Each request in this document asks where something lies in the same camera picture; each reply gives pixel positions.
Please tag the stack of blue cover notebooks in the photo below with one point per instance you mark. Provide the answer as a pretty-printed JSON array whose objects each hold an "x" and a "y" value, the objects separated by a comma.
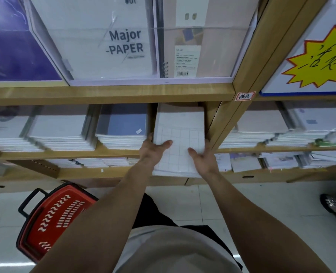
[{"x": 122, "y": 125}]

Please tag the row of thin white notebooks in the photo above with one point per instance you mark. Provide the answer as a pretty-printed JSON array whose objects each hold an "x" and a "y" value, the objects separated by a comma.
[{"x": 94, "y": 162}]

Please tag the white paper pad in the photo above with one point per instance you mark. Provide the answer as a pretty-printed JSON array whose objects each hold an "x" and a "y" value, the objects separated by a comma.
[{"x": 99, "y": 39}]

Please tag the purple cover notebook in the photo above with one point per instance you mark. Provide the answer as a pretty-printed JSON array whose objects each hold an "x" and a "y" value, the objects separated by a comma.
[{"x": 11, "y": 39}]

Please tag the stack of grey cover notebooks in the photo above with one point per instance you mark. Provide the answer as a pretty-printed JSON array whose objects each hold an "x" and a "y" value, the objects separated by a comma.
[{"x": 59, "y": 127}]

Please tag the stack of beige cover notebooks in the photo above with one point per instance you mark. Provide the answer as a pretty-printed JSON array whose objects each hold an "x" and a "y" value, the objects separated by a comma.
[{"x": 256, "y": 125}]

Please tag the person's left forearm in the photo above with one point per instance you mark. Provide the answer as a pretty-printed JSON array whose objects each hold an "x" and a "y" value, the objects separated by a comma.
[{"x": 99, "y": 218}]

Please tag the black shorts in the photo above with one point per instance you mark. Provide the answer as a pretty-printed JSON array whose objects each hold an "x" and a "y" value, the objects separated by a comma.
[{"x": 153, "y": 210}]

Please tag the pink spiral notebook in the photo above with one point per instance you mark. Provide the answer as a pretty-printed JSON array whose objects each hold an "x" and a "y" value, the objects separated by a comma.
[{"x": 213, "y": 39}]

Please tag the red plastic shopping basket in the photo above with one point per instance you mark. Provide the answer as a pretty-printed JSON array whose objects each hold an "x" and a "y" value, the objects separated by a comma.
[{"x": 57, "y": 221}]

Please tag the red bordered label sticker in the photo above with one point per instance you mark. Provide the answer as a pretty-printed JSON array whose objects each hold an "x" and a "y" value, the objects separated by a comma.
[{"x": 245, "y": 96}]

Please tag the grey shirt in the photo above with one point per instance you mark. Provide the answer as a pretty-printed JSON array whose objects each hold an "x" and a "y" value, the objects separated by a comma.
[{"x": 179, "y": 253}]

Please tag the stack of white cover notebooks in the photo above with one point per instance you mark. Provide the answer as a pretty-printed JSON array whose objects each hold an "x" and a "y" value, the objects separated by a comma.
[{"x": 5, "y": 130}]

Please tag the person's left thumb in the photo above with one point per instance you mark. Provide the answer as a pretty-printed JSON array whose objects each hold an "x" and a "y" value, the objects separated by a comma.
[{"x": 164, "y": 144}]

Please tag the person's right hand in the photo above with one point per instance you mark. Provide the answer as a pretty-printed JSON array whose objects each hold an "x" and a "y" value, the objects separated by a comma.
[{"x": 206, "y": 164}]

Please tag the pile of illustrated white notebooks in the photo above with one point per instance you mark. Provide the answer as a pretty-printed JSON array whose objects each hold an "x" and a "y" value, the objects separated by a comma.
[{"x": 304, "y": 159}]

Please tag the wooden shelf unit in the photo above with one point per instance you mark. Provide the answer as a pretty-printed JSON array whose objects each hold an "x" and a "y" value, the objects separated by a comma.
[{"x": 105, "y": 93}]

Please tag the stack of white grid notebooks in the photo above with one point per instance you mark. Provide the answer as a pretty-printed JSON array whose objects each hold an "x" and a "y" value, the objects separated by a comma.
[{"x": 179, "y": 125}]

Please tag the stack of pale printed notebooks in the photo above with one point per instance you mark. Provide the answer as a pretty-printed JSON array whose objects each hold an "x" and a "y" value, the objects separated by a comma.
[{"x": 313, "y": 122}]

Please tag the person's left hand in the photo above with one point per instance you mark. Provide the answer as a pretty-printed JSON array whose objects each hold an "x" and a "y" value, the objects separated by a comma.
[{"x": 149, "y": 153}]

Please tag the person's right forearm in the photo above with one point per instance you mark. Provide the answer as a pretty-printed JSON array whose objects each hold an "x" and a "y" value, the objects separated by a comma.
[{"x": 256, "y": 224}]

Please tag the pile of small white notebooks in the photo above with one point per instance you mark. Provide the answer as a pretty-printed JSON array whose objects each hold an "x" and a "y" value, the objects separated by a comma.
[{"x": 236, "y": 162}]

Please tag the person's right thumb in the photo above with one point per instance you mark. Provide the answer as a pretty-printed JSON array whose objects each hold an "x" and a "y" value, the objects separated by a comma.
[{"x": 193, "y": 154}]

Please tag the white sign with yellow starburst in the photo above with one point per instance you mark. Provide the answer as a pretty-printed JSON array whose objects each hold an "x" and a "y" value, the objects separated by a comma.
[{"x": 316, "y": 53}]

